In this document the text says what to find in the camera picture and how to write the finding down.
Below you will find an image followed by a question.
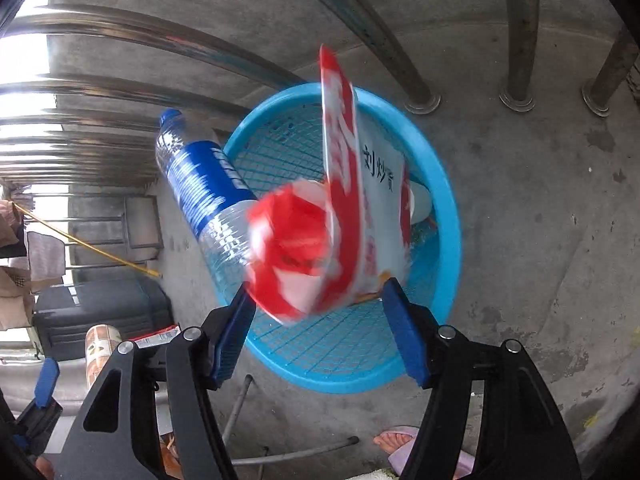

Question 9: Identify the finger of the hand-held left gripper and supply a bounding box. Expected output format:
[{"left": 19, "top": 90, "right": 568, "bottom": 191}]
[{"left": 15, "top": 357, "right": 63, "bottom": 456}]

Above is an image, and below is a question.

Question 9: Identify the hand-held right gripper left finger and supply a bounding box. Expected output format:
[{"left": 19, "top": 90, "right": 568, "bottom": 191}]
[{"left": 52, "top": 284, "right": 258, "bottom": 480}]

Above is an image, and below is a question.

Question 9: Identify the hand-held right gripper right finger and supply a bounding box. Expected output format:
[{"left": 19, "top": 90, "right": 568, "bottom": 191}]
[{"left": 381, "top": 277, "right": 582, "bottom": 480}]

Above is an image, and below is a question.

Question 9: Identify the blue plastic basket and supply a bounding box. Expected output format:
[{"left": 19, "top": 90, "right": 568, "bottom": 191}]
[{"left": 222, "top": 82, "right": 462, "bottom": 395}]

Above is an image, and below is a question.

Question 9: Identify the red white paper bag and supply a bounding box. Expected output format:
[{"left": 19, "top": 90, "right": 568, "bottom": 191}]
[{"left": 245, "top": 45, "right": 416, "bottom": 328}]

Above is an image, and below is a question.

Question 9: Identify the clear plastic bottle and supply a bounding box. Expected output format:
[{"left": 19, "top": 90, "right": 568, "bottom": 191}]
[{"left": 155, "top": 108, "right": 266, "bottom": 306}]

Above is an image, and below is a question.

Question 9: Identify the coffee leaf patterned tablecloth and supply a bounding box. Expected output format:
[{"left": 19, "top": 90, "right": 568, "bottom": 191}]
[{"left": 84, "top": 324, "right": 123, "bottom": 391}]

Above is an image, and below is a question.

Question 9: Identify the red white snack packet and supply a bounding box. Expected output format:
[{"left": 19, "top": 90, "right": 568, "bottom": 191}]
[{"left": 135, "top": 324, "right": 182, "bottom": 351}]

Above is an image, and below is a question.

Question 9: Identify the black suitcase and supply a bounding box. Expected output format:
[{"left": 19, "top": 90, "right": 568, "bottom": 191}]
[{"left": 32, "top": 277, "right": 173, "bottom": 361}]

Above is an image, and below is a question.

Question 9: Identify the person's foot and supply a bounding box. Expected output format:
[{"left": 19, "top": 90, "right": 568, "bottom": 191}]
[{"left": 373, "top": 432, "right": 416, "bottom": 456}]

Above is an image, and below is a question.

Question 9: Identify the hanging beige garment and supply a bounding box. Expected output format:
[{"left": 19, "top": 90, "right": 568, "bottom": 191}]
[{"left": 0, "top": 199, "right": 33, "bottom": 331}]

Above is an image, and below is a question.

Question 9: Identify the hanging grey towel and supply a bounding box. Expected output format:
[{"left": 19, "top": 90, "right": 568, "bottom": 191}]
[{"left": 27, "top": 231, "right": 67, "bottom": 281}]

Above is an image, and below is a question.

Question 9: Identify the pink slipper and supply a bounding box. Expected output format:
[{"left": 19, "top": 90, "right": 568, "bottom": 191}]
[{"left": 375, "top": 425, "right": 476, "bottom": 478}]

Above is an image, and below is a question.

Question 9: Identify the white cup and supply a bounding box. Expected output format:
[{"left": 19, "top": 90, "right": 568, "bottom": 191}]
[{"left": 407, "top": 180, "right": 433, "bottom": 223}]

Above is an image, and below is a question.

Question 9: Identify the yellow broom stick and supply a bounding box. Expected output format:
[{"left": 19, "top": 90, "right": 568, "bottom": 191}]
[{"left": 12, "top": 200, "right": 163, "bottom": 278}]

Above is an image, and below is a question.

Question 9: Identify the metal balcony railing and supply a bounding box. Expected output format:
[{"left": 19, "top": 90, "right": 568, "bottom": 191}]
[{"left": 0, "top": 0, "right": 640, "bottom": 196}]

